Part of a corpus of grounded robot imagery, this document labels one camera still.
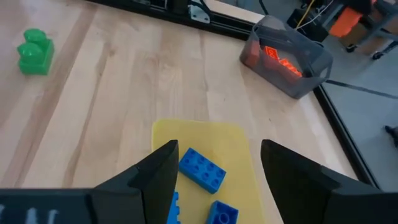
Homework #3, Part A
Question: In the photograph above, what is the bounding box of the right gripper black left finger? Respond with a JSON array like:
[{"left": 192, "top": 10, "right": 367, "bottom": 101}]
[{"left": 91, "top": 139, "right": 180, "bottom": 224}]

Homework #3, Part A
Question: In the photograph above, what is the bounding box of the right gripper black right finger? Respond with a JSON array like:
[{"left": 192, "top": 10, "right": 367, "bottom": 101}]
[{"left": 260, "top": 139, "right": 398, "bottom": 224}]

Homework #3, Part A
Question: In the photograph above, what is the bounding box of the blue toy building block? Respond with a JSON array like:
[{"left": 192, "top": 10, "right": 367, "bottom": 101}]
[
  {"left": 205, "top": 200, "right": 239, "bottom": 224},
  {"left": 166, "top": 191, "right": 182, "bottom": 224},
  {"left": 178, "top": 147, "right": 227, "bottom": 195}
]

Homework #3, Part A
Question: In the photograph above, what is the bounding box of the orange toy building block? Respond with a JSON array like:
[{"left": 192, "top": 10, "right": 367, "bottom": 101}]
[
  {"left": 278, "top": 58, "right": 303, "bottom": 78},
  {"left": 263, "top": 45, "right": 280, "bottom": 62}
]

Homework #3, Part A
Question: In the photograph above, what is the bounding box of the green toy building block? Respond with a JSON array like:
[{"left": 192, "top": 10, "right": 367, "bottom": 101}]
[{"left": 17, "top": 27, "right": 55, "bottom": 76}]

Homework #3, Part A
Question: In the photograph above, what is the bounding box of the yellow translucent plastic bin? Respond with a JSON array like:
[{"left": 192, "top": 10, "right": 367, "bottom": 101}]
[{"left": 151, "top": 118, "right": 265, "bottom": 224}]

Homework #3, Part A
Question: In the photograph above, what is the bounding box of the grey translucent plastic bin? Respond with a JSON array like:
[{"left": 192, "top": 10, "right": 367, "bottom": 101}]
[{"left": 239, "top": 14, "right": 334, "bottom": 100}]

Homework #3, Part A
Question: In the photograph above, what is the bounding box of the black equipment box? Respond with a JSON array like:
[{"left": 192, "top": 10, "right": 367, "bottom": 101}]
[{"left": 287, "top": 7, "right": 330, "bottom": 43}]

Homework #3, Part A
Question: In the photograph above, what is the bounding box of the orange storage container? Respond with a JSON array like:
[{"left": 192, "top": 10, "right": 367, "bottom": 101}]
[{"left": 329, "top": 6, "right": 363, "bottom": 38}]

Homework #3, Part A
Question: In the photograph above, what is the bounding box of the grey wheeled cart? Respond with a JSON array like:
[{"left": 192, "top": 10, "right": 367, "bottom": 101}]
[{"left": 320, "top": 0, "right": 398, "bottom": 62}]

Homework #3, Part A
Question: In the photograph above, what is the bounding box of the white cable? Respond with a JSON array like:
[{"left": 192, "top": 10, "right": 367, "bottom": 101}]
[{"left": 297, "top": 2, "right": 335, "bottom": 30}]

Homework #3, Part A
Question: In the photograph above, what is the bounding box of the yellow cable with plug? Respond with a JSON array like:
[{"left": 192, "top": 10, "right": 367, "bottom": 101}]
[{"left": 295, "top": 0, "right": 317, "bottom": 29}]

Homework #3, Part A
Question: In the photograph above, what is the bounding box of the black aluminium table frame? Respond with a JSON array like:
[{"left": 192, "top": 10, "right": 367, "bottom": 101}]
[{"left": 85, "top": 0, "right": 379, "bottom": 189}]

